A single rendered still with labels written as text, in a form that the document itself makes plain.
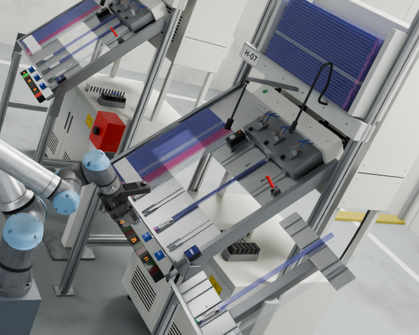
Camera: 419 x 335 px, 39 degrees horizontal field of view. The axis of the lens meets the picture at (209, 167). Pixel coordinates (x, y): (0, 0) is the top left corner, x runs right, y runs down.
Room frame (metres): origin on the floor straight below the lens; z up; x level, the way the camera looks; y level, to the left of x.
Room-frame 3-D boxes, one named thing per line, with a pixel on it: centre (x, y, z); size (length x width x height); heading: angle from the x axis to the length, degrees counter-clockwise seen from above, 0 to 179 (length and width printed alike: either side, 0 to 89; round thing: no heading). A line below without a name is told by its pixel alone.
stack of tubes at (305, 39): (2.32, -0.24, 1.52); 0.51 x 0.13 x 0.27; 41
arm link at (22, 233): (1.56, 0.45, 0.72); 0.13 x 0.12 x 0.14; 17
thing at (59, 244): (2.69, 0.53, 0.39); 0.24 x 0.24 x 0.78; 41
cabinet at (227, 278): (2.45, -0.29, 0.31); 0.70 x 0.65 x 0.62; 41
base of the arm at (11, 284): (1.55, 0.45, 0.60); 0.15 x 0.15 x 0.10
